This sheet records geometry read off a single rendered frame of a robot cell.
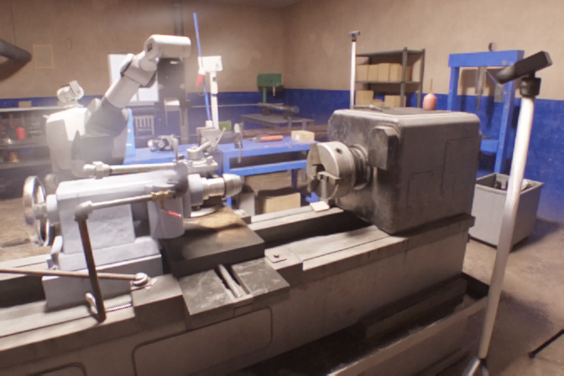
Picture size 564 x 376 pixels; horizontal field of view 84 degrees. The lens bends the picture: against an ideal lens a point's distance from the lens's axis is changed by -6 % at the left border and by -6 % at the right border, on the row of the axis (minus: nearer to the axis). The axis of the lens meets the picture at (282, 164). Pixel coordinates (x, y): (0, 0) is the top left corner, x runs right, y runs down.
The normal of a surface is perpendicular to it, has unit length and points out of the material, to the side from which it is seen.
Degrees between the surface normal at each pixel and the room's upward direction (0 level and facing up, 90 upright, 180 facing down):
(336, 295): 90
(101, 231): 70
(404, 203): 90
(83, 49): 90
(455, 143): 90
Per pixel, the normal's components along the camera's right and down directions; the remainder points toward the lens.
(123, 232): 0.42, -0.21
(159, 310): 0.46, 0.21
